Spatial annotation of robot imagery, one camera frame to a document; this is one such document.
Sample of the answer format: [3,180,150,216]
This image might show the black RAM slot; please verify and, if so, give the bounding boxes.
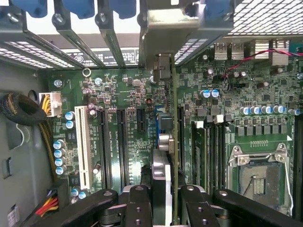
[207,115,218,192]
[217,115,227,190]

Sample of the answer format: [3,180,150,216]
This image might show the long black expansion slot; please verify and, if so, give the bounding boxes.
[116,107,130,190]
[177,106,186,171]
[97,107,111,190]

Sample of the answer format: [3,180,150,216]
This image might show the CPU socket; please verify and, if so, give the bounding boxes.
[227,144,294,217]

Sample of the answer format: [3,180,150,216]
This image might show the white PCI expansion slot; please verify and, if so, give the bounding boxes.
[74,105,93,190]

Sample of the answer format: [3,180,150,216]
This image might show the short black expansion slot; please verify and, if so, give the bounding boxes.
[136,108,147,133]

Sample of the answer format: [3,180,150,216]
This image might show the blue expansion slot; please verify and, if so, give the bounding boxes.
[154,106,167,134]

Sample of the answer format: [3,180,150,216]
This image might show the green motherboard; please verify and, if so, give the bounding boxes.
[47,42,303,218]

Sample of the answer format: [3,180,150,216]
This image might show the open black PC case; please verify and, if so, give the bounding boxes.
[0,0,303,227]

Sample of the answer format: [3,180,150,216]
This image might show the white power connector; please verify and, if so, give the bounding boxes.
[38,91,62,118]

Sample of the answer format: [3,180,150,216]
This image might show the silver USB port block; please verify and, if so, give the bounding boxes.
[214,42,245,60]

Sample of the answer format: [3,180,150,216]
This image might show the metal expansion slot blank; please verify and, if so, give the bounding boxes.
[97,11,126,70]
[21,9,78,70]
[52,11,107,70]

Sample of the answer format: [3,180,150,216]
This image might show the silver rear port block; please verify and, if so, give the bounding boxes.
[254,39,291,66]

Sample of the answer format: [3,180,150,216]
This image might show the blue slot retainer clip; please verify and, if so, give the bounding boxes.
[11,0,48,17]
[62,0,96,20]
[109,0,137,20]
[204,0,232,21]

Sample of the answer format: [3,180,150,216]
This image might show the red yellow power wires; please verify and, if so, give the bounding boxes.
[35,188,60,218]

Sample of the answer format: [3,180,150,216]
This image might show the black yellow power wire bundle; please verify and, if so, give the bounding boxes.
[0,93,59,183]

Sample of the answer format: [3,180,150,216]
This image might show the thin red black wire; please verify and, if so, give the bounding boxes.
[222,48,303,79]

